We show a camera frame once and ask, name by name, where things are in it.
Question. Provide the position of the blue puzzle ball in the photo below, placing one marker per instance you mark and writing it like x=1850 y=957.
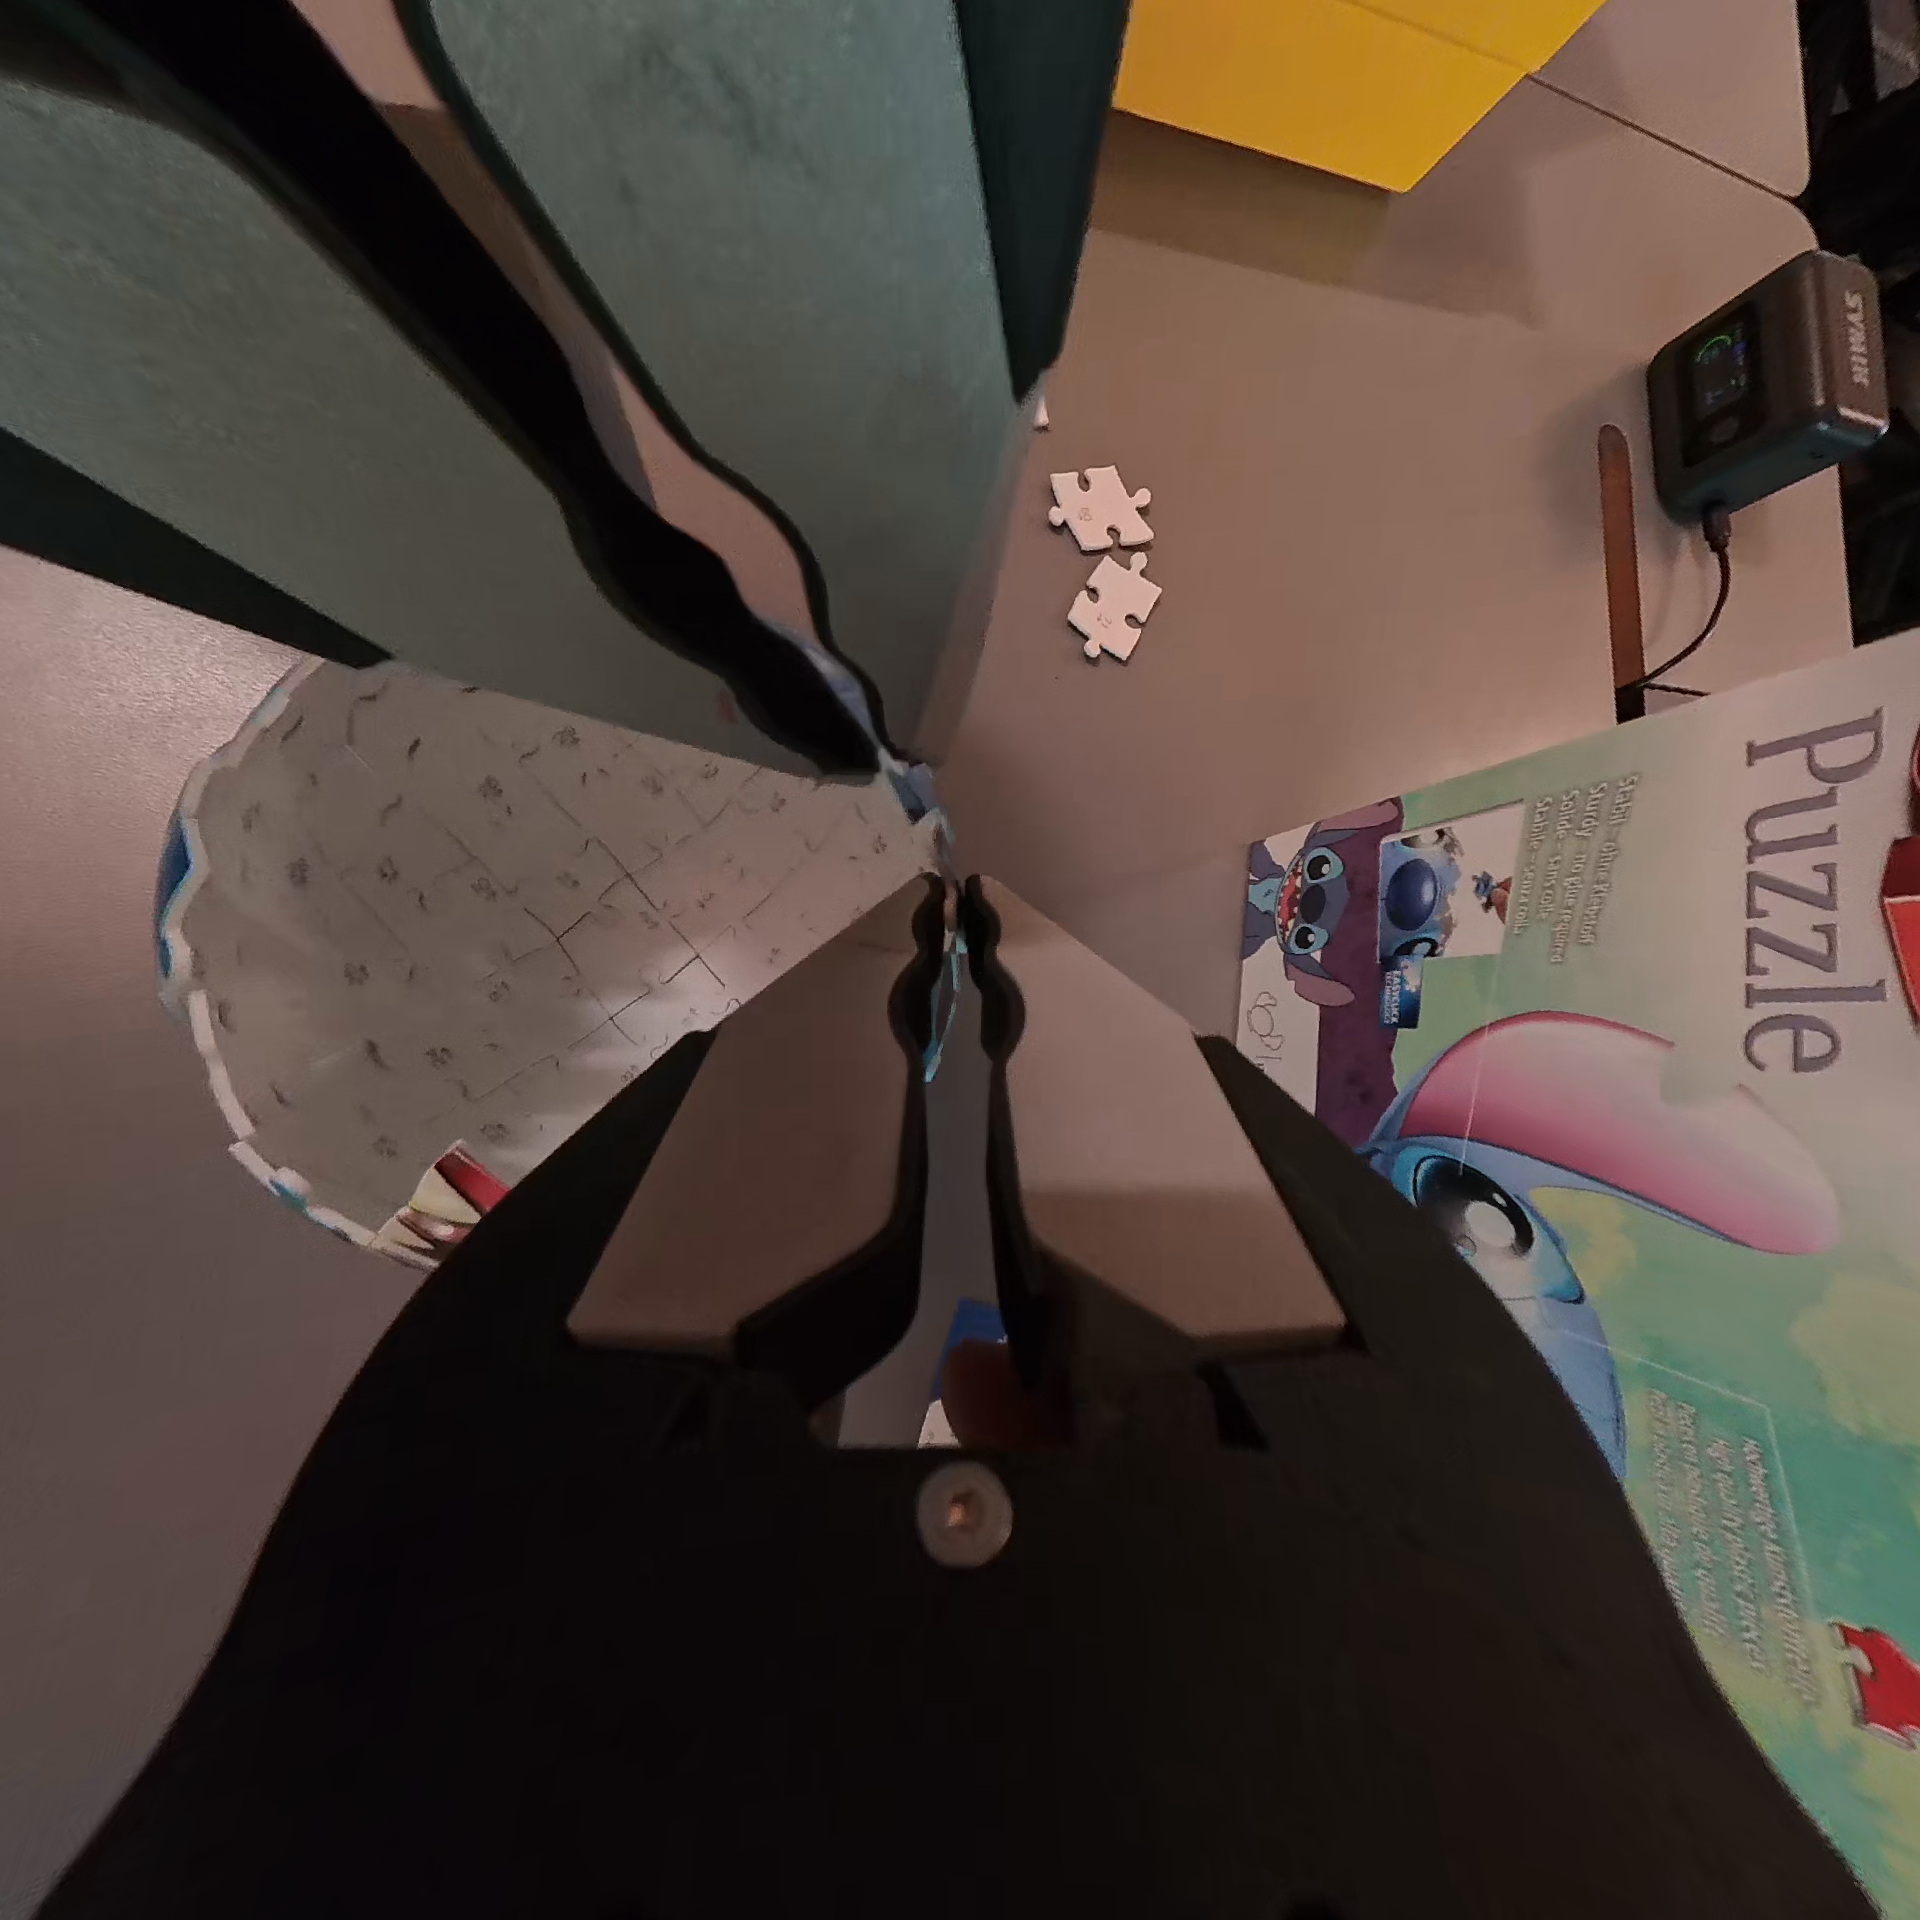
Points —
x=450 y=931

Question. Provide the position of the yellow plastic bin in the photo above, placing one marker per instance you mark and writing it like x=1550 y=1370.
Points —
x=1350 y=89

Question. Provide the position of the dark grey power bank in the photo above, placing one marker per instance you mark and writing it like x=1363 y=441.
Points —
x=1762 y=390

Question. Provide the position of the person's right hand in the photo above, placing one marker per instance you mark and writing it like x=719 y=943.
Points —
x=1003 y=1402

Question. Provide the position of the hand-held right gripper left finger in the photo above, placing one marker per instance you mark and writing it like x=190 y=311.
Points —
x=763 y=1185

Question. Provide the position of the green printed puzzle box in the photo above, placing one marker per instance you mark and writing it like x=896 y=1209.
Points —
x=1651 y=1200

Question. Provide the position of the brown wooden strip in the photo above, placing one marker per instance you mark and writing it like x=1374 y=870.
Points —
x=1616 y=570

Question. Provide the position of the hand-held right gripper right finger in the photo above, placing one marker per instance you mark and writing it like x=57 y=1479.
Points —
x=1155 y=1185

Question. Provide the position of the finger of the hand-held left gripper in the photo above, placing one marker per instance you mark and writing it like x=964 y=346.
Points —
x=751 y=225
x=225 y=376

